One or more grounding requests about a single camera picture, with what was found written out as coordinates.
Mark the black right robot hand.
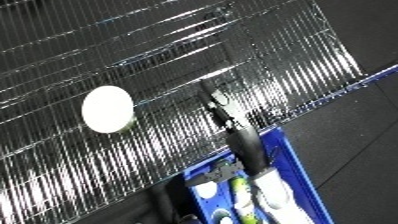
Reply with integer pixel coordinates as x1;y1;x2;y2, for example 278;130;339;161
184;78;271;188

